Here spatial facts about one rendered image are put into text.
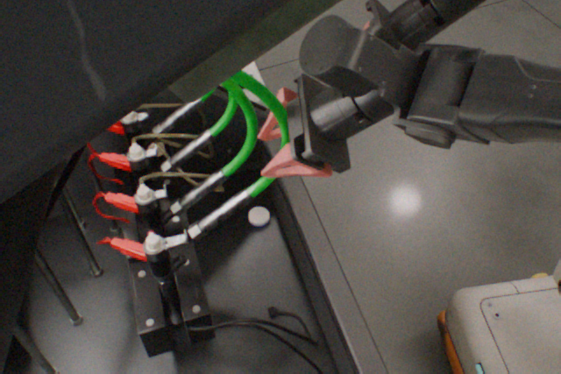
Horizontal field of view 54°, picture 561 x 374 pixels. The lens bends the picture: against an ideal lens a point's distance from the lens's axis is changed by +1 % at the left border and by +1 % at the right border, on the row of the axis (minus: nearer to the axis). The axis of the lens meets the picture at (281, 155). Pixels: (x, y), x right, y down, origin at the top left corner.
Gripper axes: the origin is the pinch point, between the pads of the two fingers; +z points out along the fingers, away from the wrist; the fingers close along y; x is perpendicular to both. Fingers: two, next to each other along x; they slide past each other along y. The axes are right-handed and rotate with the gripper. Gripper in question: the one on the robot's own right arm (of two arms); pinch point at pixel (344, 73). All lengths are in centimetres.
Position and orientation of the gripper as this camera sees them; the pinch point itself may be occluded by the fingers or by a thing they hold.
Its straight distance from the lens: 76.4
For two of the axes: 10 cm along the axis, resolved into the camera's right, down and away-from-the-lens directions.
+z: -7.1, 4.9, 5.0
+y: -7.0, -4.5, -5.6
